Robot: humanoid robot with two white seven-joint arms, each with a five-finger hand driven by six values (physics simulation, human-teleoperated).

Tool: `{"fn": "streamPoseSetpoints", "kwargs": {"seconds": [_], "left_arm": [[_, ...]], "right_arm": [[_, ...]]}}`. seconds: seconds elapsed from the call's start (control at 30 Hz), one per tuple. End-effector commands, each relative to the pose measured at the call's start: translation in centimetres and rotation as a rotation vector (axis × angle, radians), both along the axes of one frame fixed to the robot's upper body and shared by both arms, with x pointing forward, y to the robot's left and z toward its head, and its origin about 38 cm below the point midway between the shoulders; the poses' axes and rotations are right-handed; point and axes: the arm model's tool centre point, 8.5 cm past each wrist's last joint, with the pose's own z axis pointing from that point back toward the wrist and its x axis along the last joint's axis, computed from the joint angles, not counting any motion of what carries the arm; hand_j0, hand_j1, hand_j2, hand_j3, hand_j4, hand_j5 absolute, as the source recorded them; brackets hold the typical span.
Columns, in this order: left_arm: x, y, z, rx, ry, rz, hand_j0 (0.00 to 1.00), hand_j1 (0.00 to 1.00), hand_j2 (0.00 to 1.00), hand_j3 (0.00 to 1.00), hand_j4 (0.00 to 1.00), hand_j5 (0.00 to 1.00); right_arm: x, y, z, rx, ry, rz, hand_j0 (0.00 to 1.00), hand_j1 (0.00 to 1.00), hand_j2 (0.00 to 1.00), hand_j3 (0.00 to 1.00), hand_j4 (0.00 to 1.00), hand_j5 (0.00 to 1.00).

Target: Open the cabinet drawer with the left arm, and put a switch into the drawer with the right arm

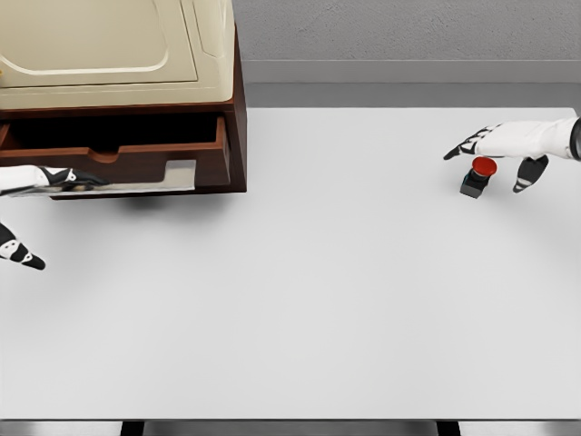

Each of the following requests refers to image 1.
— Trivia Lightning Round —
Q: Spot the red button switch, black base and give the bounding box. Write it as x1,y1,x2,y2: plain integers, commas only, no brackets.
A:
458,156,498,199

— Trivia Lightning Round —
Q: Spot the brown drawer with silver handle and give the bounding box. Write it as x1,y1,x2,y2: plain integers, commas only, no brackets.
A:
0,114,233,197

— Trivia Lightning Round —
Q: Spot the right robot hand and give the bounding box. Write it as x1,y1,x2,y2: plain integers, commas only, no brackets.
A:
443,121,554,194

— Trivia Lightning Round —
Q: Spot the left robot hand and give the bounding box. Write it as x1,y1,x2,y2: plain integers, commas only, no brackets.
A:
0,164,111,273

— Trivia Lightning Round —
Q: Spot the brown cabinet with cream top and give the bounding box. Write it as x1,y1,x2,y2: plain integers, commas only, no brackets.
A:
0,0,249,202

